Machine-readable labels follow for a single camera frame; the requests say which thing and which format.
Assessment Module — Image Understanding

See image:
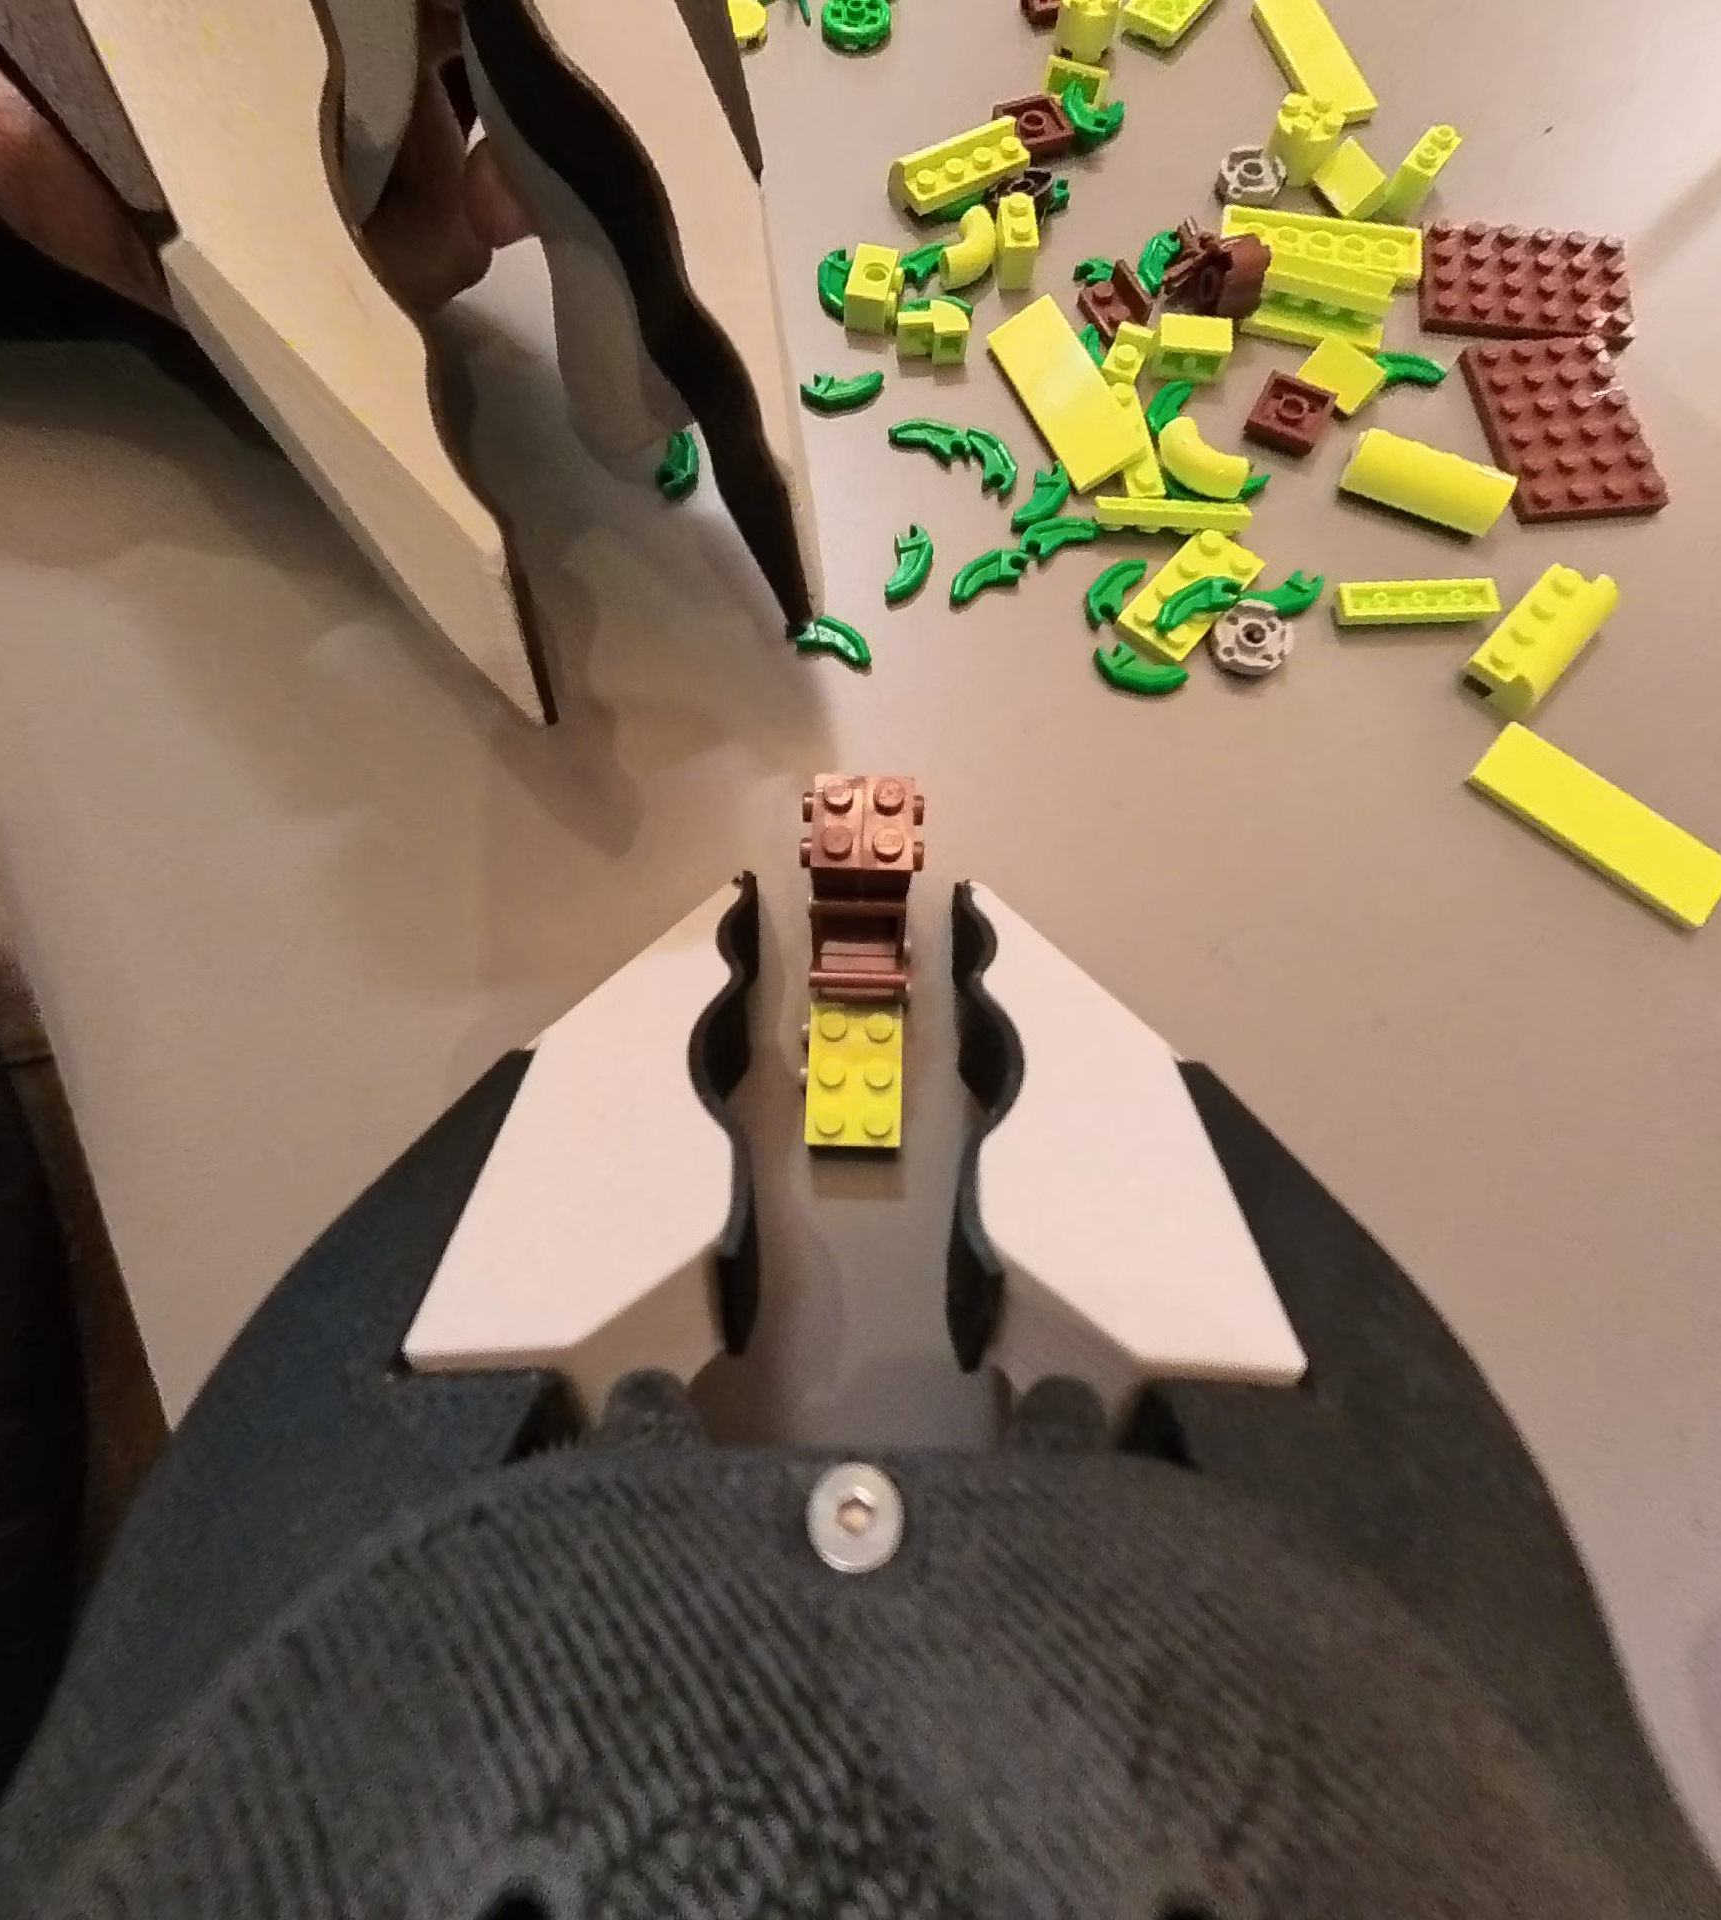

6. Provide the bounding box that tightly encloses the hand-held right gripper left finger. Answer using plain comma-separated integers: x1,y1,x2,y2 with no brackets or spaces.
402,870,766,1420

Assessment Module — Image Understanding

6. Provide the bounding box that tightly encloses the pile of toy bricks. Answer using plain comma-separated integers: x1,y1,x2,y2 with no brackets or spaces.
651,0,1721,932

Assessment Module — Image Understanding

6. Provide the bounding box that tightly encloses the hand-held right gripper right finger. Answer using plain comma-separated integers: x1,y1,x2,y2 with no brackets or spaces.
951,878,1314,1420

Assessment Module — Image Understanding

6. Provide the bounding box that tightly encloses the brown toy clip piece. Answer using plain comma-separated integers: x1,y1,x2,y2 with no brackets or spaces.
811,897,918,962
804,945,923,1009

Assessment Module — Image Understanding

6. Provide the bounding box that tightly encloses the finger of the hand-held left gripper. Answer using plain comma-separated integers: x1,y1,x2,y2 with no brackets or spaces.
462,0,826,632
73,0,562,731

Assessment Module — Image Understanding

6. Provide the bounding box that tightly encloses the person's left hand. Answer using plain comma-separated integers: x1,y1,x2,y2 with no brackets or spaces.
347,0,535,310

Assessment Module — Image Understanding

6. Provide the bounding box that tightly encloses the yellow and brown lego assembly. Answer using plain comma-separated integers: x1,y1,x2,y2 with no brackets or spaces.
797,997,910,1158

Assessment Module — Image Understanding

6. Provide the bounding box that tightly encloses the brown toy brick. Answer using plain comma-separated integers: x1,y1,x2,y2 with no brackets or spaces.
797,772,940,911

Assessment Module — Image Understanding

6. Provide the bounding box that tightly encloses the pile of small toy pieces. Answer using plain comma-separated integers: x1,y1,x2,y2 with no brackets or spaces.
723,0,904,60

